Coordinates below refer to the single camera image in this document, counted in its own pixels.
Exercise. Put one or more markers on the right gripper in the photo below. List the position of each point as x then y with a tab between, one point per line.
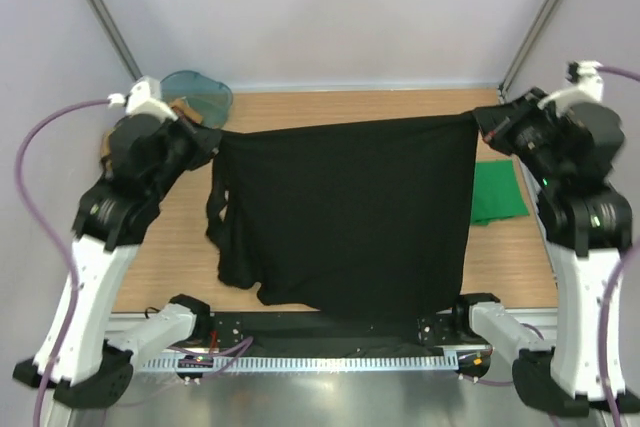
492	119

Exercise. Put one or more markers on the blue plastic basket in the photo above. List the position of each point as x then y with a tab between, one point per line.
208	97

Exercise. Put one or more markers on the black tank top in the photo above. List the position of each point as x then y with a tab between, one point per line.
359	220

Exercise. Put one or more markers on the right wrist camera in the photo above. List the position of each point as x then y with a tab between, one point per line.
583	85

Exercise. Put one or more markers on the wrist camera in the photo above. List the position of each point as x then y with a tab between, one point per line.
583	85
144	97

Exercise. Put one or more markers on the green tank top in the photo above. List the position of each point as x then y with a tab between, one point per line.
496	193

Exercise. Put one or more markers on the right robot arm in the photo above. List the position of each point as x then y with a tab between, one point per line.
568	141

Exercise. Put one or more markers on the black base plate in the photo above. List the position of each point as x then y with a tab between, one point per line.
317	335

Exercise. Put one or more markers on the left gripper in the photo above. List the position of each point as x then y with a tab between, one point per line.
205	140

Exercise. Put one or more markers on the white slotted cable duct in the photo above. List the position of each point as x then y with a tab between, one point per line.
173	363

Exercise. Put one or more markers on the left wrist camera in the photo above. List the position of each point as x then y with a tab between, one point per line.
144	97

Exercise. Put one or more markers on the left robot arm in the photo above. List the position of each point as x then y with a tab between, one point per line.
82	366

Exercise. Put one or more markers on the tan tank top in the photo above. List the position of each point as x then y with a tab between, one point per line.
179	106

